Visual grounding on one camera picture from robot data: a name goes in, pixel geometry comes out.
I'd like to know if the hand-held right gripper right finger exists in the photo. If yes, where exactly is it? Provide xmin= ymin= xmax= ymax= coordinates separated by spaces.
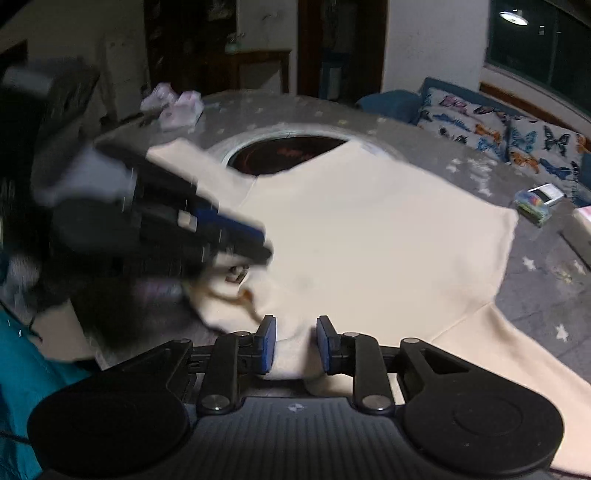
xmin=316 ymin=315 xmax=468 ymax=415

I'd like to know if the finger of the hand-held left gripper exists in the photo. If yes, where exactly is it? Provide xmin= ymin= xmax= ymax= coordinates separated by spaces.
xmin=95 ymin=141 xmax=267 ymax=246
xmin=133 ymin=198 xmax=274 ymax=267

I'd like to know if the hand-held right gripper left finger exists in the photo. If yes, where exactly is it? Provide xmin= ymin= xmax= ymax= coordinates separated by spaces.
xmin=107 ymin=315 xmax=278 ymax=415

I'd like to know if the cream sweatshirt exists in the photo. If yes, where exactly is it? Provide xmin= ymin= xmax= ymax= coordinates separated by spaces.
xmin=34 ymin=138 xmax=591 ymax=477

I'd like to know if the round black hotplate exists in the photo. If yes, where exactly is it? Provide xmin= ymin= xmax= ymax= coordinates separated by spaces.
xmin=222 ymin=124 xmax=352 ymax=178

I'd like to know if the pink white packet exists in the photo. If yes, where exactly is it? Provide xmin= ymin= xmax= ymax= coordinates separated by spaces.
xmin=140 ymin=83 xmax=179 ymax=113
xmin=159 ymin=90 xmax=205 ymax=133

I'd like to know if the teal cloth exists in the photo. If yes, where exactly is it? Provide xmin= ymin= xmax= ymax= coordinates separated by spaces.
xmin=0 ymin=305 xmax=95 ymax=480

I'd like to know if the plain blue cushion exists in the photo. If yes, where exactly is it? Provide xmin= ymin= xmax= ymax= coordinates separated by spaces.
xmin=355 ymin=90 xmax=422 ymax=124

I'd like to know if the grey star-print tablecloth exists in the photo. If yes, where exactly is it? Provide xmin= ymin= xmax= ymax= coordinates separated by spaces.
xmin=95 ymin=89 xmax=591 ymax=361

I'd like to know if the small box of coloured items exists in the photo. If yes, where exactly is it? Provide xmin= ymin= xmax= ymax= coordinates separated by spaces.
xmin=514 ymin=183 xmax=567 ymax=227

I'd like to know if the butterfly print cushion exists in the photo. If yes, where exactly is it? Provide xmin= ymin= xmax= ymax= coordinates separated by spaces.
xmin=416 ymin=88 xmax=509 ymax=162
xmin=505 ymin=115 xmax=588 ymax=204

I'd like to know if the blue sofa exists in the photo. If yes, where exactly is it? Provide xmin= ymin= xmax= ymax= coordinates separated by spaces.
xmin=355 ymin=76 xmax=591 ymax=208

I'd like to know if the dark window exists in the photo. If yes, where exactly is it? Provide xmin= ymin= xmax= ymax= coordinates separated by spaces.
xmin=485 ymin=0 xmax=591 ymax=114

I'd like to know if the dark wooden door frame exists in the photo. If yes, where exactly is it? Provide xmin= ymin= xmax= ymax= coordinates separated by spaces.
xmin=298 ymin=0 xmax=387 ymax=103

